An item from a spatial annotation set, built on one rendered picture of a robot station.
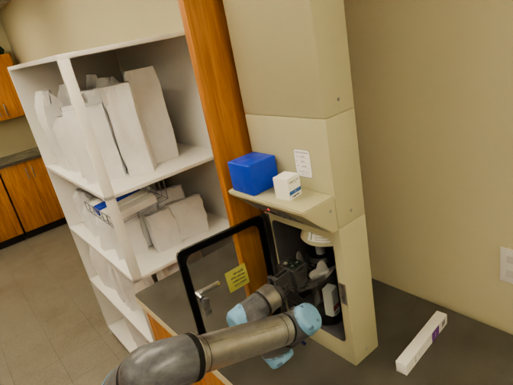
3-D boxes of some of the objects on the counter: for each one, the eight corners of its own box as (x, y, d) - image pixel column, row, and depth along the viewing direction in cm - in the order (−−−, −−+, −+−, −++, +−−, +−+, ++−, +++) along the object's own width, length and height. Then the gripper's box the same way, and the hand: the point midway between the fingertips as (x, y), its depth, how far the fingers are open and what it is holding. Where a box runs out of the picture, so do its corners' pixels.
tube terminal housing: (330, 289, 168) (303, 93, 140) (404, 322, 143) (388, 94, 115) (285, 322, 154) (243, 114, 126) (356, 366, 129) (325, 119, 101)
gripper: (288, 289, 114) (339, 250, 124) (252, 270, 126) (300, 236, 136) (295, 314, 117) (343, 273, 128) (259, 293, 129) (305, 258, 140)
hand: (321, 263), depth 133 cm, fingers closed on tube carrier, 9 cm apart
